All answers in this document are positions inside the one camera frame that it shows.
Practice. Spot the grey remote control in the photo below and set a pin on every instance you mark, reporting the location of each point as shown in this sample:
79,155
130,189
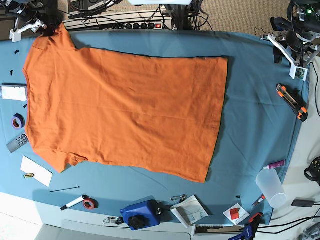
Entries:
17,142

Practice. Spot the blue table cloth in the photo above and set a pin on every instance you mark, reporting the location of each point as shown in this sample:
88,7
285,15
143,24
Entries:
257,128

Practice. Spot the orange black utility knife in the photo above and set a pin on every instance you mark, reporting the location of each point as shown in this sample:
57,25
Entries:
297,105

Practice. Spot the black thin stick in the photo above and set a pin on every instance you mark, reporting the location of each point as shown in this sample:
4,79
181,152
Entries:
65,189

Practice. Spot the orange t-shirt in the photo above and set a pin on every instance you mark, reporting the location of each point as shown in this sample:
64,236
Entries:
157,113

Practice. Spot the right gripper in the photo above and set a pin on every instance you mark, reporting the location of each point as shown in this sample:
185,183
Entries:
38,16

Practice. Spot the blue orange clamp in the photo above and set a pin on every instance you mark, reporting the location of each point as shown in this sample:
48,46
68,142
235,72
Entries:
249,231

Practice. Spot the red pen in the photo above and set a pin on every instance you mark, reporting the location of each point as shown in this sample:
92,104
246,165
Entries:
259,200

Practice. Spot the purple tape roll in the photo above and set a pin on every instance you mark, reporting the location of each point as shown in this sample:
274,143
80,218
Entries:
18,121

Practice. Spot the gold battery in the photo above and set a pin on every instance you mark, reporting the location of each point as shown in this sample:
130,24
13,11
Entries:
29,175

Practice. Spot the folded paper booklet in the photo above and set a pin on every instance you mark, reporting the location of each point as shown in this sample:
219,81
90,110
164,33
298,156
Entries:
189,212

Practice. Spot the red tape roll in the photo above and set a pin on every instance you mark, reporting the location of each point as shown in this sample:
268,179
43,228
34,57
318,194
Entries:
90,204

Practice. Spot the clear plastic cup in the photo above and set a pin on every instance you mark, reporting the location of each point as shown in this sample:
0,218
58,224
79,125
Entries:
271,187

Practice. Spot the white card red square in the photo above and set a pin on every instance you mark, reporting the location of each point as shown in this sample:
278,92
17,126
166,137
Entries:
236,214

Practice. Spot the small black device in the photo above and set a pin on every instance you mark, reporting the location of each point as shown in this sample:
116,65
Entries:
303,202

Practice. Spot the purple glue tube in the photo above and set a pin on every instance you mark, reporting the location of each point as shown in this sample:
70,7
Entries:
274,165

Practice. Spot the metal carabiner clip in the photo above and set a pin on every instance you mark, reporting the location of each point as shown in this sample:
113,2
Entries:
179,198

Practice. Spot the blue plastic device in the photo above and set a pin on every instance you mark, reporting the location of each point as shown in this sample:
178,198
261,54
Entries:
141,215

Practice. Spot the white paper card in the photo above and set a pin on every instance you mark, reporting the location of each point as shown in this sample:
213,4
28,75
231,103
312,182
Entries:
39,173

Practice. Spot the white black marker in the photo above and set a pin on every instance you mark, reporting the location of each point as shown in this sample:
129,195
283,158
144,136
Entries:
74,202

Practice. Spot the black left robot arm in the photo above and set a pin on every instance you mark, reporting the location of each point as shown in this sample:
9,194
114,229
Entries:
293,37

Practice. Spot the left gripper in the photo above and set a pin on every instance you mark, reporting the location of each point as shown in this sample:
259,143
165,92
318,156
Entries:
299,60

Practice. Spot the white phone box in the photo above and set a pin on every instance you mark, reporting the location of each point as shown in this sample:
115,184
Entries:
13,92

